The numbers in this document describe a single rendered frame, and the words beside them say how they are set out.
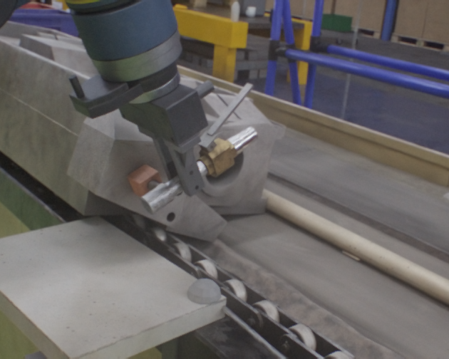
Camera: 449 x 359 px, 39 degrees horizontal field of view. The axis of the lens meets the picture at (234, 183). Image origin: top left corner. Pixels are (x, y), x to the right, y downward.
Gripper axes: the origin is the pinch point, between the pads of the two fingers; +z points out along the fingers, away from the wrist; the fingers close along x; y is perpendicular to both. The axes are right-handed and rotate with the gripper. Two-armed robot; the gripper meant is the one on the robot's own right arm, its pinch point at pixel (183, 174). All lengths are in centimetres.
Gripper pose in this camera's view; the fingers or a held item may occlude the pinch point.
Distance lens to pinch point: 83.8
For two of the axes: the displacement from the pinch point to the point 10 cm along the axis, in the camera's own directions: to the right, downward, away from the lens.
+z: 2.5, 7.8, 5.7
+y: 7.4, -5.3, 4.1
